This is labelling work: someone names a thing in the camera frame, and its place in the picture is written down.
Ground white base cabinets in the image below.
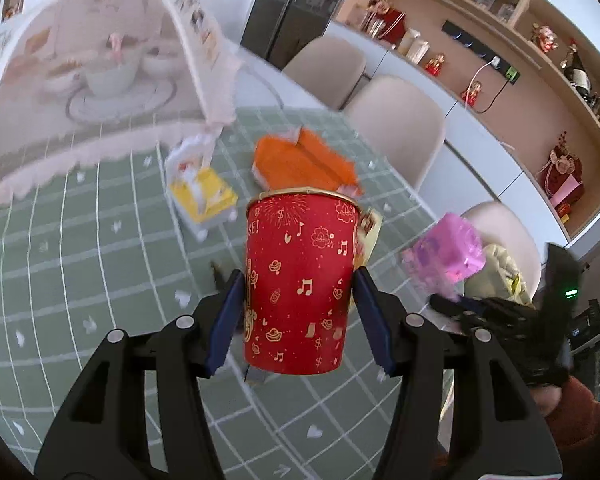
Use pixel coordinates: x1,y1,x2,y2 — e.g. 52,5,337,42
325,35,571,261

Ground orange plastic bag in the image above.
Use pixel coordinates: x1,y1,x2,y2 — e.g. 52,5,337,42
251,127,363,199

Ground wooden wall shelf unit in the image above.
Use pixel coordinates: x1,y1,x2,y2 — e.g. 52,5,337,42
330,0,600,241

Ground person's right forearm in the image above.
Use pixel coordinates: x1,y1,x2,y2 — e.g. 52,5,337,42
530,375,600,452

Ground red paper cup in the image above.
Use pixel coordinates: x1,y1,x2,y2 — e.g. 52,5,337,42
243,187,361,376

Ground wine bottle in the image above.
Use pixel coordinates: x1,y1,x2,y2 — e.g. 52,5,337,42
560,40,593,96

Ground yellow snack packet red print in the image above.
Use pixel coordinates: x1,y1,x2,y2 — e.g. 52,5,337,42
352,207,384,268

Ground pink plastic packet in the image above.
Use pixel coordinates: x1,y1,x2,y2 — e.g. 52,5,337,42
402,212,486,301

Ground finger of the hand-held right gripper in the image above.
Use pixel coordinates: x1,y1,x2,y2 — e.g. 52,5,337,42
460,310,533,358
426,292,486,318

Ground beige upholstered chair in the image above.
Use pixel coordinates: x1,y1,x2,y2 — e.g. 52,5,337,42
460,201,543,301
342,75,446,191
282,36,368,111

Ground red white standing figurine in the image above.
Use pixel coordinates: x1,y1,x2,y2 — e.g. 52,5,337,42
530,22,558,53

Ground black power strip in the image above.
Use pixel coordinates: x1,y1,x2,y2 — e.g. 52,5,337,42
442,20,522,83

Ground green checked tablecloth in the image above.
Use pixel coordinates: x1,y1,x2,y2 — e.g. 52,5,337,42
0,105,456,480

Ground red doll gift bag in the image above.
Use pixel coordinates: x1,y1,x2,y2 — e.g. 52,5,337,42
537,132,586,211

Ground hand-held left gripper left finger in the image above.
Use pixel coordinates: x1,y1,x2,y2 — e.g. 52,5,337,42
32,270,246,480

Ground white cable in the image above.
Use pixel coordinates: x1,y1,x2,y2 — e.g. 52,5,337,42
467,62,496,93

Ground yellow white paper carton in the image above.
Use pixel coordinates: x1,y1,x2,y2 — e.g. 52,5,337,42
165,132,239,241

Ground yellow plastic bin liner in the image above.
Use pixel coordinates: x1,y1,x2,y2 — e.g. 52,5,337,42
462,242,536,306

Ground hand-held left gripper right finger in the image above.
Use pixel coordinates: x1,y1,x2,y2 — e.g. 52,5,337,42
352,266,563,480

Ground printed food cover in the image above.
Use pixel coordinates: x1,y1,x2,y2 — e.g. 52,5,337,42
0,0,246,216

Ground dark red gift bag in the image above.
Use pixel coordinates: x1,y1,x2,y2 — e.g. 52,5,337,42
375,0,408,46

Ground dark glass cabinet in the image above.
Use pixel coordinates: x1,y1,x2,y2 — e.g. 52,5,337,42
240,0,366,71

